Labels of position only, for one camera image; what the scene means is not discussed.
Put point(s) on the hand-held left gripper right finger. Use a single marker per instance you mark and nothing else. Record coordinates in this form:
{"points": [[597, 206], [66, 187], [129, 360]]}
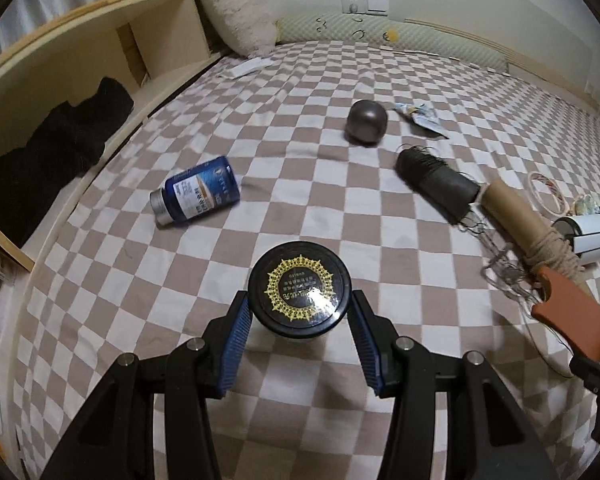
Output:
{"points": [[367, 350]]}

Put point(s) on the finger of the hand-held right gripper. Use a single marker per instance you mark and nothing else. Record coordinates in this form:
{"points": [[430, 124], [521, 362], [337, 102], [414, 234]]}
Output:
{"points": [[592, 372]]}

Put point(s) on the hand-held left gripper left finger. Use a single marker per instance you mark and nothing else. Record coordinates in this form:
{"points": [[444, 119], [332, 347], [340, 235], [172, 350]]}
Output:
{"points": [[232, 350]]}

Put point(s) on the brown leather pouch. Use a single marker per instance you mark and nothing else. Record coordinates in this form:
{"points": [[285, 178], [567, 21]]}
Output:
{"points": [[572, 310]]}

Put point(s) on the black round tin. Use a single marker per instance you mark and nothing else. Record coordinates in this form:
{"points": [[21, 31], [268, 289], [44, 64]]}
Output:
{"points": [[297, 290]]}

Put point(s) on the clear plastic strip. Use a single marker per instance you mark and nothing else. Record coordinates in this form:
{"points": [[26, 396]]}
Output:
{"points": [[500, 260]]}

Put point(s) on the black thread spool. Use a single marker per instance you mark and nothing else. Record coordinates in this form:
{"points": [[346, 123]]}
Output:
{"points": [[435, 182]]}

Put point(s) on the white cylindrical water pump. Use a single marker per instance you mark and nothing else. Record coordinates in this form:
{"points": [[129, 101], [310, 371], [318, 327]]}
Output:
{"points": [[587, 237]]}

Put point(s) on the floral fabric pouch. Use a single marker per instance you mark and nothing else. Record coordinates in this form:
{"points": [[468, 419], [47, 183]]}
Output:
{"points": [[585, 205]]}

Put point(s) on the cardboard tube with twine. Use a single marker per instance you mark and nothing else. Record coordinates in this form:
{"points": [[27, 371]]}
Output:
{"points": [[510, 207]]}

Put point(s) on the blue pill bottle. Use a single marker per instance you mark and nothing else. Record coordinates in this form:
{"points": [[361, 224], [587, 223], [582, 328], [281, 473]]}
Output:
{"points": [[200, 195]]}

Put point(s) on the clear tape roll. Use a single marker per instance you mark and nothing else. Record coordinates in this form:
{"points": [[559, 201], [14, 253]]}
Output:
{"points": [[534, 187]]}

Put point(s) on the grey metallic ball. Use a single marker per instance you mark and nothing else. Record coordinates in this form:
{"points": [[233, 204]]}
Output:
{"points": [[366, 122]]}

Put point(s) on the small blue white sachet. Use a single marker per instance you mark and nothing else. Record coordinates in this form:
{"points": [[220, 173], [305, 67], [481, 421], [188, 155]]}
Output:
{"points": [[425, 117]]}

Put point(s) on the black clothing pile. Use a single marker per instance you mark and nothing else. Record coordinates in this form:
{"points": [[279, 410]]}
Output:
{"points": [[55, 145]]}

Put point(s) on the white flat packet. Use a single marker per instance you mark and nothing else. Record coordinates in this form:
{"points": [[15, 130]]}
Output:
{"points": [[250, 67]]}

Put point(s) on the green bolster pillow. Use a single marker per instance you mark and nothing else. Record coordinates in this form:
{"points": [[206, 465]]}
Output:
{"points": [[380, 35]]}

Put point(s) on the wooden bedside shelf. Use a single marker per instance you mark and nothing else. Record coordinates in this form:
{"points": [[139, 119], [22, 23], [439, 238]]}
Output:
{"points": [[80, 50]]}

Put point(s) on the fluffy cream pillow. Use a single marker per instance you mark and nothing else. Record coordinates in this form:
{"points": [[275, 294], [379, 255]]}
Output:
{"points": [[235, 10]]}

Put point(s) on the white curtain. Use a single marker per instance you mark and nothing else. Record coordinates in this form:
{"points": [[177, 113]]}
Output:
{"points": [[35, 10]]}

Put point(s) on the wooden bed frame rail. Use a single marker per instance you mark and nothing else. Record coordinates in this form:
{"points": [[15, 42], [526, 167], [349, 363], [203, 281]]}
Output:
{"points": [[530, 55]]}

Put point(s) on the white wall socket panel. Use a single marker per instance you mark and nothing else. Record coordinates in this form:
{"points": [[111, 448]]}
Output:
{"points": [[365, 4]]}

